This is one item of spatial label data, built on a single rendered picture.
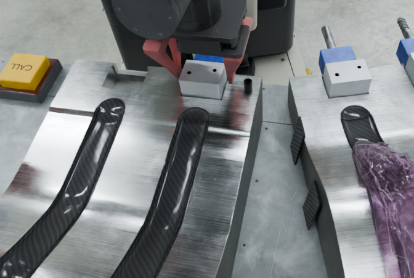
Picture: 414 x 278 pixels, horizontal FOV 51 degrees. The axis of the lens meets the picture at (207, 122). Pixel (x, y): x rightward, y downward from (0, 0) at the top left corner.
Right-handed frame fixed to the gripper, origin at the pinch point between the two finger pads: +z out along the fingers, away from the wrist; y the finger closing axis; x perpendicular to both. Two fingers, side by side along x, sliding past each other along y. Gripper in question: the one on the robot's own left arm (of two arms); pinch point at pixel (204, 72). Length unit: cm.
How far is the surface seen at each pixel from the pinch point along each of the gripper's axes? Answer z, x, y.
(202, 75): -1.0, -1.4, 0.2
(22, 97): 9.9, -0.5, -30.6
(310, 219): 8.1, -13.1, 14.9
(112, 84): 3.9, -0.4, -13.4
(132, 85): 4.5, 0.2, -10.9
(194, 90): 0.5, -2.5, -0.6
